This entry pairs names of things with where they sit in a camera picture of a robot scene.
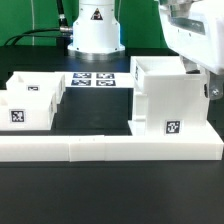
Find white front drawer tray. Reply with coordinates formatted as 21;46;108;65
0;90;57;131

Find white drawer tray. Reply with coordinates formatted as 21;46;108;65
0;90;57;131
6;71;65;103

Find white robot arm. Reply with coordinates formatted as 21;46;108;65
68;0;224;100

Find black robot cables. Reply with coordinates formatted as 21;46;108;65
2;0;75;47

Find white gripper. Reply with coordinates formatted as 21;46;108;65
158;0;224;99

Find white marker base plate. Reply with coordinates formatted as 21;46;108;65
58;72;134;88

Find white L-shaped fence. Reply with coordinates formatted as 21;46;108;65
0;124;224;162

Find white rear drawer tray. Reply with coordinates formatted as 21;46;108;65
6;71;65;103

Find white drawer cabinet box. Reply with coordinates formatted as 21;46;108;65
129;56;209;135

